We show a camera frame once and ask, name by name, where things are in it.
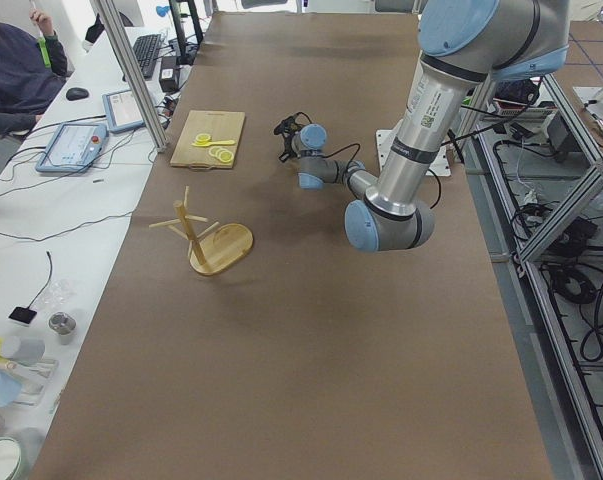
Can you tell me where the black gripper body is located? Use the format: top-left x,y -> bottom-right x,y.
279,131 -> 297,161

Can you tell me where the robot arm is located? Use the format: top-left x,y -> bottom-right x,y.
274,1 -> 569,252

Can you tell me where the wooden cup storage rack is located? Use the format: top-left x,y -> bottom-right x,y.
149,186 -> 254,276

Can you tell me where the small metal cup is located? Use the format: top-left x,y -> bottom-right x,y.
48,312 -> 77,345

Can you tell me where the grey plastic cup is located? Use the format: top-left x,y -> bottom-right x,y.
0,336 -> 45,365

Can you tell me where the yellow plastic knife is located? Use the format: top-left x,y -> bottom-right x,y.
191,140 -> 236,148

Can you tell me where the lemon slice front left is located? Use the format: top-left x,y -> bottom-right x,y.
216,152 -> 234,164

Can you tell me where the lemon slice middle left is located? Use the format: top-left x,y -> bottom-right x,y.
212,148 -> 231,158

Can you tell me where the bamboo cutting board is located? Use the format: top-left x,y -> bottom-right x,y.
169,110 -> 245,170

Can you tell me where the black power adapter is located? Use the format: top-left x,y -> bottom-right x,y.
159,56 -> 180,93

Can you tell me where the black keyboard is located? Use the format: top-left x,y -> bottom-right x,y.
132,34 -> 163,80

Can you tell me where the far teach pendant tablet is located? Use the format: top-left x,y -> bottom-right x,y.
102,90 -> 145,134

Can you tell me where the teach pendant tablet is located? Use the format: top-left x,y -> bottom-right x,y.
35,122 -> 108,174
102,90 -> 145,134

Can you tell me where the near teach pendant tablet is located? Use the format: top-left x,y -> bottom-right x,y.
35,122 -> 108,174

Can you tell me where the black computer mouse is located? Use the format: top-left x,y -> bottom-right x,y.
65,87 -> 90,101

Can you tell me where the seated person dark sweater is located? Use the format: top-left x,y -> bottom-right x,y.
0,9 -> 68,135

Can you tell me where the small black square pad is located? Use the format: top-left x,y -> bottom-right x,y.
8,306 -> 37,325

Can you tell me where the clear acrylic tray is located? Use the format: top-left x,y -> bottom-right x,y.
6,358 -> 58,407

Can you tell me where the green rimmed white bowl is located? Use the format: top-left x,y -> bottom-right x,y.
0,437 -> 25,480

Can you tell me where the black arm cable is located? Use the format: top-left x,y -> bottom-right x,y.
290,110 -> 443,210

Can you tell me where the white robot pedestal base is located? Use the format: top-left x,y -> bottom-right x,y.
375,74 -> 492,178

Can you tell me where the aluminium frame post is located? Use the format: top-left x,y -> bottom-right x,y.
94,0 -> 168,153

